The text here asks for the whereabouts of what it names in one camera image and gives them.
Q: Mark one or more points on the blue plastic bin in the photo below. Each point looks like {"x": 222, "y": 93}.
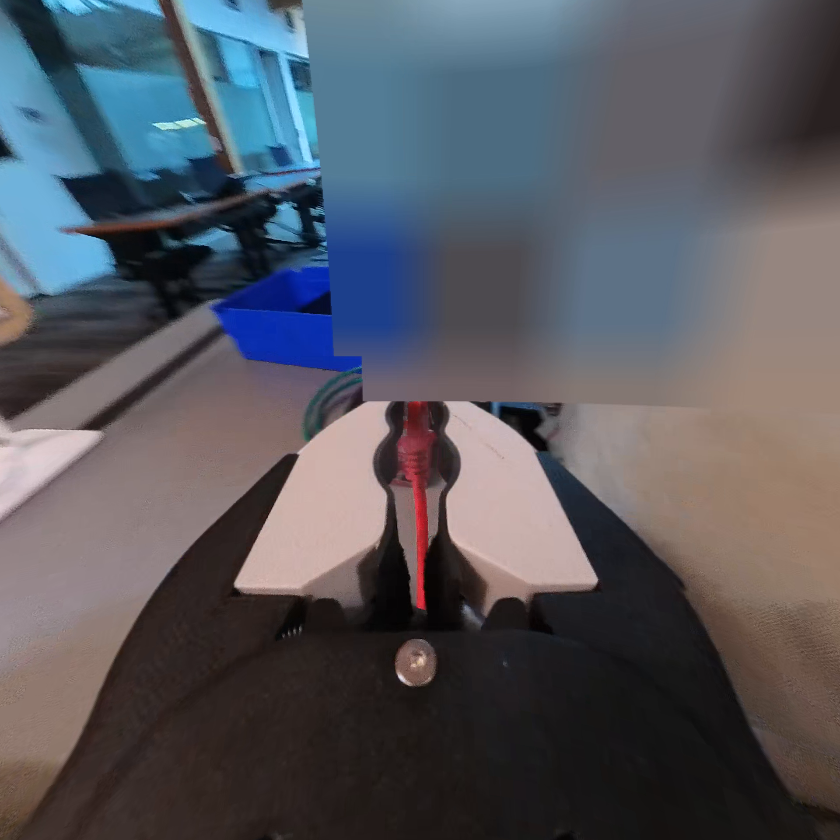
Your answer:
{"x": 275, "y": 328}

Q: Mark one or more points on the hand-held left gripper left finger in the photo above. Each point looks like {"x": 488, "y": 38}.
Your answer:
{"x": 315, "y": 518}

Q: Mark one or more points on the long wooden background table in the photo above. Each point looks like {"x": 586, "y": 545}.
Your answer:
{"x": 151, "y": 223}

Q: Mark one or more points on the black office chair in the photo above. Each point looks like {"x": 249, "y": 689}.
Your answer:
{"x": 164, "y": 262}

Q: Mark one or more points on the person's beige clothing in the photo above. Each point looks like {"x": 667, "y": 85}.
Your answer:
{"x": 735, "y": 558}

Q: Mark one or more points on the tan round object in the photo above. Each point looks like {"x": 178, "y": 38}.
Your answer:
{"x": 13, "y": 315}

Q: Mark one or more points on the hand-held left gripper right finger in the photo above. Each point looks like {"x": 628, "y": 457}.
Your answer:
{"x": 512, "y": 518}

